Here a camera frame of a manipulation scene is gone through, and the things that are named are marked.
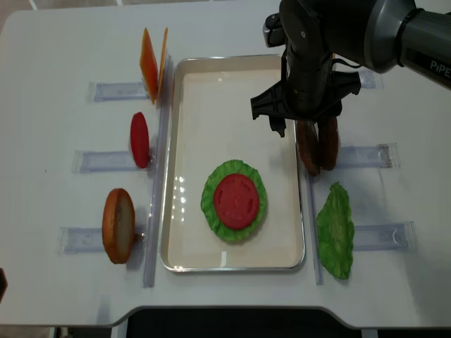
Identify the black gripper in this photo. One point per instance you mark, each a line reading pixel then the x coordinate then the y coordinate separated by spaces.
pixel 308 89

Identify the brown meat patty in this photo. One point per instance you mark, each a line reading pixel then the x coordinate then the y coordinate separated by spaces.
pixel 328 143
pixel 307 141

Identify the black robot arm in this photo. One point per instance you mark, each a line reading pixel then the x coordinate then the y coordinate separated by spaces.
pixel 326 41

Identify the green lettuce leaf on tray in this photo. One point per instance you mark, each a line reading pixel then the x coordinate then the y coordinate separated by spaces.
pixel 207 200

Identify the red tomato slice on tray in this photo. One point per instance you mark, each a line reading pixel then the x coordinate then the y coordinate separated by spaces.
pixel 236 201

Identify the upright green lettuce leaf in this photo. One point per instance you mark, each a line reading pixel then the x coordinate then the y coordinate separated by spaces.
pixel 335 233

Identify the upright red tomato slice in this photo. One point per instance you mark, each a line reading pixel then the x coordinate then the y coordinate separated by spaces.
pixel 139 140

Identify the orange cheese slice left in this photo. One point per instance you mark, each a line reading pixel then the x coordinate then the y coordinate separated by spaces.
pixel 148 66

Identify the orange cheese slice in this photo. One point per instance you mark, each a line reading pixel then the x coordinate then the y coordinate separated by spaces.
pixel 148 66
pixel 162 65

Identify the orange cheese slice right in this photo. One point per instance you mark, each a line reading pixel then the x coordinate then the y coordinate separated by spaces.
pixel 162 65

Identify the upright bread bun slice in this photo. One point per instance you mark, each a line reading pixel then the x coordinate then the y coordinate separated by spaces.
pixel 118 226

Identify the clear long strip right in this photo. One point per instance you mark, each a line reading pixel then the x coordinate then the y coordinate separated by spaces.
pixel 309 217

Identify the clear long strip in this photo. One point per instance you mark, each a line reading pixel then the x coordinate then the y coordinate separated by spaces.
pixel 309 217
pixel 159 180

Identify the white rectangular metal tray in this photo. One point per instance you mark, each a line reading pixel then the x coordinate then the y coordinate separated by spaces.
pixel 211 123

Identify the clear long strip left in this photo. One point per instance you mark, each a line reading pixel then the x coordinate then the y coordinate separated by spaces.
pixel 159 180

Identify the dark object at table edge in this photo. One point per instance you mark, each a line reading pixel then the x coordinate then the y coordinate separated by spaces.
pixel 3 283

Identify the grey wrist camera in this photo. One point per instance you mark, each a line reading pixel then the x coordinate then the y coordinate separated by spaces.
pixel 273 31

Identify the clear holder rail bread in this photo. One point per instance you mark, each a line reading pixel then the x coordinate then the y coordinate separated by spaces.
pixel 74 240

